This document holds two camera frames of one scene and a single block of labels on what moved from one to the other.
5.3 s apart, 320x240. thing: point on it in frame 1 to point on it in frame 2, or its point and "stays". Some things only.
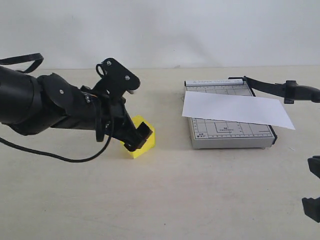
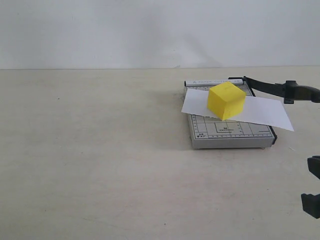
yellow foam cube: x=150 y=142 to x=226 y=100
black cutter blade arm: x=290 y=90 stays
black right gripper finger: x=313 y=163 stays
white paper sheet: x=267 y=111 stays
